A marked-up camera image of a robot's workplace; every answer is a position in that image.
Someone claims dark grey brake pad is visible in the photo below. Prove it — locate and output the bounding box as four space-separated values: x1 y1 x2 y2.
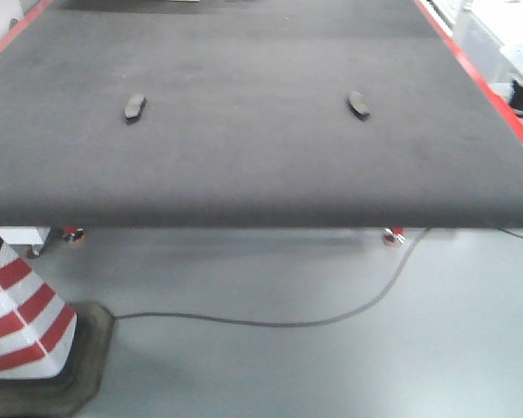
123 93 147 125
347 91 370 121

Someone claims dark grey conveyor belt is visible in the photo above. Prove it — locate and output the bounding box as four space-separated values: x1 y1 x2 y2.
0 1 523 228

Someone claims red white traffic cone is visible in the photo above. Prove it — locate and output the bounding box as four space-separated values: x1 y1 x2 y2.
0 237 114 417

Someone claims black floor cable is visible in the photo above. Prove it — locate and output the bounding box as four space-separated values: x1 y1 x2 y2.
112 226 523 328

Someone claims red conveyor side rail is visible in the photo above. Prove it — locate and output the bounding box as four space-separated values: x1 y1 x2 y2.
413 0 523 171

